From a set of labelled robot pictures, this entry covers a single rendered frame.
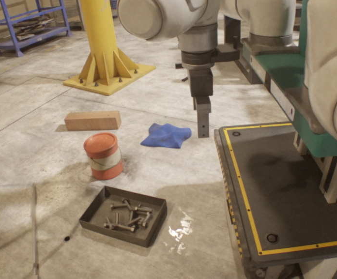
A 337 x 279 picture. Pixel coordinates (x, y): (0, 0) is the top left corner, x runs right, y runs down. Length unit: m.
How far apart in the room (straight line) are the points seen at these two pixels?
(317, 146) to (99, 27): 2.36
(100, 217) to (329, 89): 1.22
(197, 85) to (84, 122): 1.53
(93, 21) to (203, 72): 2.18
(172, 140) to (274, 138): 0.72
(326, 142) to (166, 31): 0.38
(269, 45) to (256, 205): 0.53
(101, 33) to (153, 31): 2.34
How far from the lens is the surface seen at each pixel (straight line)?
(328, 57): 0.36
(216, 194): 1.42
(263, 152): 1.17
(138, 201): 1.42
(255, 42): 1.02
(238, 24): 3.46
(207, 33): 0.59
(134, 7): 0.39
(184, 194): 1.43
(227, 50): 0.63
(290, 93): 0.69
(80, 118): 2.05
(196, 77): 0.59
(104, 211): 1.43
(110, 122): 1.98
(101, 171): 1.55
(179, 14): 0.40
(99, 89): 2.63
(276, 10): 0.98
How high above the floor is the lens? 1.03
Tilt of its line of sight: 33 degrees down
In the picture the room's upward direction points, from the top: 6 degrees counter-clockwise
